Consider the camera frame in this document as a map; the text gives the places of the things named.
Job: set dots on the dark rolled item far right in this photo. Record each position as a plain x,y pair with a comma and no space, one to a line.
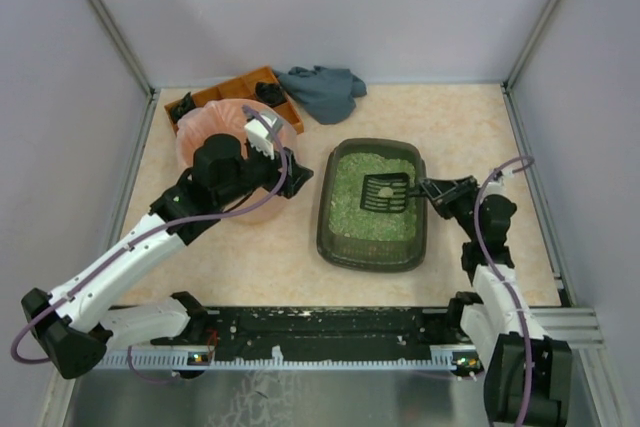
270,94

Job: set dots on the orange compartment tray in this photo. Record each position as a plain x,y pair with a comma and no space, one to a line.
242,87

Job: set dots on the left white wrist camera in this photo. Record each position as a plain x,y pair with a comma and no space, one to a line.
261,130

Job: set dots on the pink bag-lined trash bin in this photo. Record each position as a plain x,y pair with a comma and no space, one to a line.
227,117

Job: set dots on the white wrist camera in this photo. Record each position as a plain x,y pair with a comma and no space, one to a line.
261,130
503,176

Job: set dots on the blue-grey cloth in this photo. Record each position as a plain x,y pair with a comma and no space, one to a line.
328,95

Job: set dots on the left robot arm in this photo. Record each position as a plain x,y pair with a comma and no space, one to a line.
75,323

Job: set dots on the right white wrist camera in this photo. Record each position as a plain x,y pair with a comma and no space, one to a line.
503,176

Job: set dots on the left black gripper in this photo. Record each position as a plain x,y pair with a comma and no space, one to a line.
279,178

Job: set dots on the dark rolled item far left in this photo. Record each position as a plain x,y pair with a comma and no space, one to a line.
182,107

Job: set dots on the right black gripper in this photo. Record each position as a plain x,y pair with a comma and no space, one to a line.
458,198

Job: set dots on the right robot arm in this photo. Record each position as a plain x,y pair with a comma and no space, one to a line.
527,373

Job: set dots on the black litter scoop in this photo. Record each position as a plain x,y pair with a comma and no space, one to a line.
390,193

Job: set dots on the dark litter box tray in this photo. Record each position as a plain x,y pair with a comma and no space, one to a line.
351,237

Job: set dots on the dark rolled item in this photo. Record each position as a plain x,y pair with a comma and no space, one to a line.
270,94
182,107

